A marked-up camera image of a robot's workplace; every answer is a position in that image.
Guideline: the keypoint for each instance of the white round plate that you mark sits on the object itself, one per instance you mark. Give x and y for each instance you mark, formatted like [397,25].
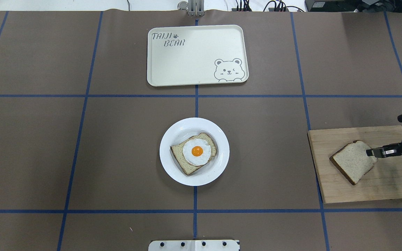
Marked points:
[181,131]

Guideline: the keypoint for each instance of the wooden cutting board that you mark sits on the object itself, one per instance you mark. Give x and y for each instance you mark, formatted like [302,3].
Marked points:
[383,181]

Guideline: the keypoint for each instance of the fried egg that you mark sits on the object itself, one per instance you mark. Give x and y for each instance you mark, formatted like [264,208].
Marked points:
[197,151]

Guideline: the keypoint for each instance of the cream bear tray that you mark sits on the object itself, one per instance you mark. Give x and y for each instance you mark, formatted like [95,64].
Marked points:
[196,55]

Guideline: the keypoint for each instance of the small metal cylinder weight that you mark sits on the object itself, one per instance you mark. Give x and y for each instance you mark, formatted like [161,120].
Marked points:
[183,5]

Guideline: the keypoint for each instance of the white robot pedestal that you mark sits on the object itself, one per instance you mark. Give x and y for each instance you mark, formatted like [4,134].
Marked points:
[195,245]

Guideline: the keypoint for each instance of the aluminium frame post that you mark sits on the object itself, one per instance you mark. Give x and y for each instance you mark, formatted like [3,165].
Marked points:
[195,8]

